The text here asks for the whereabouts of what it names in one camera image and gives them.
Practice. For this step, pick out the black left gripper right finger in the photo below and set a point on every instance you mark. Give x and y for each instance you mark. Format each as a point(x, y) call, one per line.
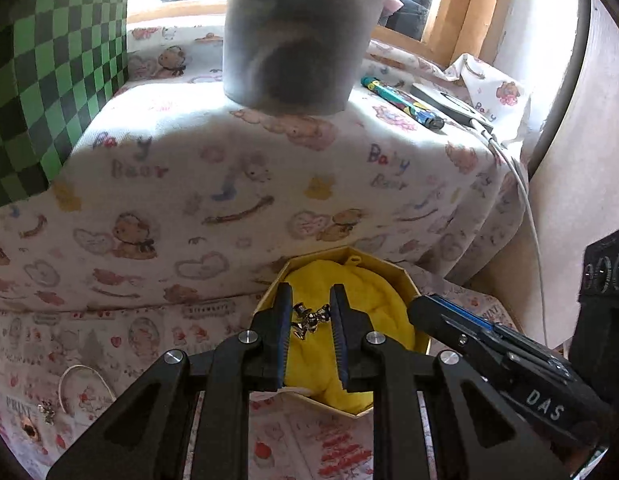
point(433, 416)

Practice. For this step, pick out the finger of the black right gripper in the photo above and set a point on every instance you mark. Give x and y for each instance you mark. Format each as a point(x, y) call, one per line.
point(485, 345)

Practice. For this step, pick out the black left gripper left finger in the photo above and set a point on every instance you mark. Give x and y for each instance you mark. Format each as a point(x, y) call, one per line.
point(187, 416)

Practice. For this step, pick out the silver charm earring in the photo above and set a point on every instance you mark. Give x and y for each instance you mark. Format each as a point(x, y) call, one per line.
point(306, 321)

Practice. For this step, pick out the round bronze black earring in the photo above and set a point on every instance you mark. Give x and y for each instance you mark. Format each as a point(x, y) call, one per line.
point(30, 430)

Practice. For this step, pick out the gold octagonal jewelry box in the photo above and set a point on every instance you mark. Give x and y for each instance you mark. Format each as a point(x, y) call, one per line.
point(349, 329)

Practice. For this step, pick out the silver bangle with charm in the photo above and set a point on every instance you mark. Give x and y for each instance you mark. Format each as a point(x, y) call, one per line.
point(81, 391)

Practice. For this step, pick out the yellow cloth pouch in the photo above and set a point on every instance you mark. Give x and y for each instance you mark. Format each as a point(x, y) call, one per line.
point(359, 319)

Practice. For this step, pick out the baby bear print cloth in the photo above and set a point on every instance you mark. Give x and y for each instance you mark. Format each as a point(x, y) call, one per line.
point(174, 194)

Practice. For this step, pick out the green checkered box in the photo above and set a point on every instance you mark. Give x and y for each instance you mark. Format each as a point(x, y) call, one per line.
point(61, 61)

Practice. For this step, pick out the grey translucent plastic tub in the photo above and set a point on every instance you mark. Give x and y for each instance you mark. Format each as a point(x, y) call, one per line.
point(296, 56)

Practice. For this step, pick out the wooden window frame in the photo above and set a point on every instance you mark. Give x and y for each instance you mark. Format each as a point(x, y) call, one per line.
point(409, 34)

